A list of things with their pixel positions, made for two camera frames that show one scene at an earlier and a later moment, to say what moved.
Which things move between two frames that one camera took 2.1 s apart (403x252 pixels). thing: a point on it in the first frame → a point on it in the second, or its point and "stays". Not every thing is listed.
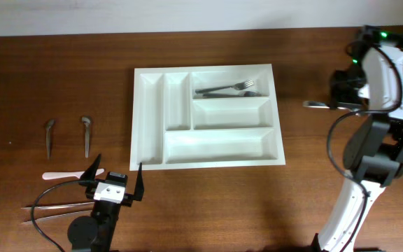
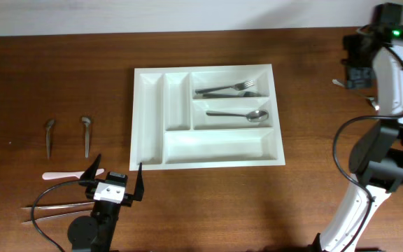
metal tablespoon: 321,105 → 255,116
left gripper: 128,198 stays
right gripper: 337,99 → 356,78
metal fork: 238,86 stays
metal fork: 245,94 stays
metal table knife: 91,204 stays
